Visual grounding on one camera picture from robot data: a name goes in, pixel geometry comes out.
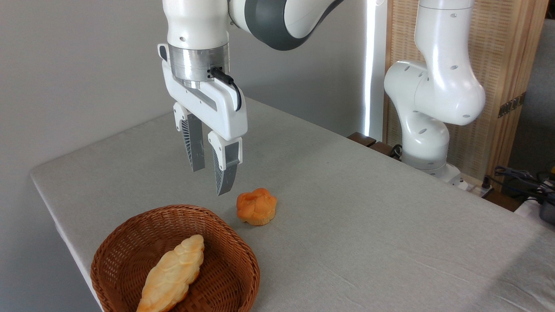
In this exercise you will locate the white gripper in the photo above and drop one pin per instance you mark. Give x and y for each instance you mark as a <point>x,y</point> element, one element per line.
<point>217,108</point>

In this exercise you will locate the long braided bread loaf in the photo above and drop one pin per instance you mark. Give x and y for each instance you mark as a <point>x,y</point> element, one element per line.
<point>173,273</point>

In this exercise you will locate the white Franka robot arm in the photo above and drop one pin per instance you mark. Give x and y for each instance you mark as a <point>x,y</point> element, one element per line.
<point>442,86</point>

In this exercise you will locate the round orange bread bun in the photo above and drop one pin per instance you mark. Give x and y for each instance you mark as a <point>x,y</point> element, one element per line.
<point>256,207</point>

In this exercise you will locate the brown wicker basket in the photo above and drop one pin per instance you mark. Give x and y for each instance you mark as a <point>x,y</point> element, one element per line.
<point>225,277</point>

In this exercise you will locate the dark brown wooden block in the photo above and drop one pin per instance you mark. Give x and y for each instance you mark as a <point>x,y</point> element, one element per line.
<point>383,149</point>
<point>362,138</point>

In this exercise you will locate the grey tablecloth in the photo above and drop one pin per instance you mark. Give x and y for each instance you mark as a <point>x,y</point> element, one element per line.
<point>368,225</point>

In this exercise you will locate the dark metal screen hinge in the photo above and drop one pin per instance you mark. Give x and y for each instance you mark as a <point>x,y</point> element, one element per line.
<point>511,105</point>

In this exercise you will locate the wooden woven folding screen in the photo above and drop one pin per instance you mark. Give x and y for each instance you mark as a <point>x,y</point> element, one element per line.
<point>498,52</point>

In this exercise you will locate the dark grey device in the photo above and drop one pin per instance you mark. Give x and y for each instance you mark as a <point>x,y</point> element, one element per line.
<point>548,212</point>

